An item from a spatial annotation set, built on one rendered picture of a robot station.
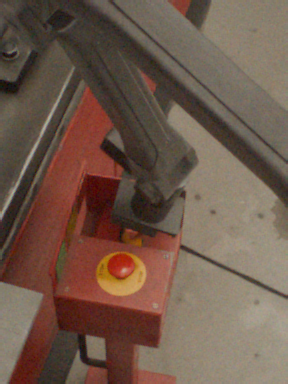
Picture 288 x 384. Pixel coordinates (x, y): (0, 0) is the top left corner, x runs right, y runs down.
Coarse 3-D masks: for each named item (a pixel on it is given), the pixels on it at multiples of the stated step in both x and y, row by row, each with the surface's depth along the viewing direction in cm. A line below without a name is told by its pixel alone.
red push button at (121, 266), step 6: (114, 258) 114; (120, 258) 114; (126, 258) 114; (108, 264) 114; (114, 264) 114; (120, 264) 114; (126, 264) 114; (132, 264) 114; (108, 270) 114; (114, 270) 113; (120, 270) 113; (126, 270) 113; (132, 270) 114; (114, 276) 113; (120, 276) 113; (126, 276) 113
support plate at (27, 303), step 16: (0, 288) 90; (16, 288) 90; (0, 304) 89; (16, 304) 89; (32, 304) 89; (0, 320) 88; (16, 320) 88; (32, 320) 88; (0, 336) 87; (16, 336) 87; (0, 352) 86; (16, 352) 86; (0, 368) 85
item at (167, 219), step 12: (120, 192) 118; (132, 192) 118; (120, 204) 117; (132, 204) 117; (144, 204) 113; (180, 204) 120; (120, 216) 116; (132, 216) 117; (144, 216) 116; (156, 216) 115; (168, 216) 118; (180, 216) 119; (156, 228) 117; (168, 228) 117
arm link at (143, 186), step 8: (112, 128) 109; (104, 136) 109; (112, 136) 108; (104, 144) 110; (112, 144) 109; (120, 144) 108; (112, 152) 110; (120, 152) 109; (120, 160) 110; (128, 168) 110; (136, 184) 103; (144, 184) 102; (144, 192) 102; (152, 192) 102; (152, 200) 103
